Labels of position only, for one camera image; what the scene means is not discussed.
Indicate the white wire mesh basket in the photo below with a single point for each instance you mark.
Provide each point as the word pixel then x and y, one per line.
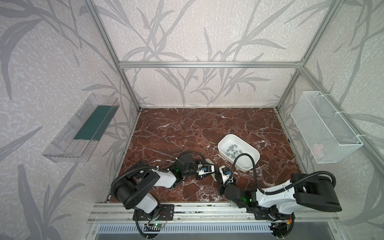
pixel 320 122

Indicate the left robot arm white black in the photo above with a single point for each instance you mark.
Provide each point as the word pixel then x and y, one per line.
pixel 132 188

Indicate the clear plastic wall bin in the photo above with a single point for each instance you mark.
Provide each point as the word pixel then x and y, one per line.
pixel 79 138

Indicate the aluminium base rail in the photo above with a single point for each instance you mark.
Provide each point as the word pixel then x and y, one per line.
pixel 199 212

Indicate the aluminium cage frame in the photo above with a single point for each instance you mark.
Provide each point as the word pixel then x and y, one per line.
pixel 344 61

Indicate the pink item in basket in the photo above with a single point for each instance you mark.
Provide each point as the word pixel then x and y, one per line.
pixel 318 150

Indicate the white plastic tray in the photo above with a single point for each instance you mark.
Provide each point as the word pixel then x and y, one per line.
pixel 244 163

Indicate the green circuit board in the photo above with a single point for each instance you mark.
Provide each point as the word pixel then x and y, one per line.
pixel 155 226

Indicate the grey staple strips pile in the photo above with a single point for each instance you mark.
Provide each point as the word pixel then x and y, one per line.
pixel 233 151

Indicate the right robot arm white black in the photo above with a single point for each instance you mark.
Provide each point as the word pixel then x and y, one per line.
pixel 314 191

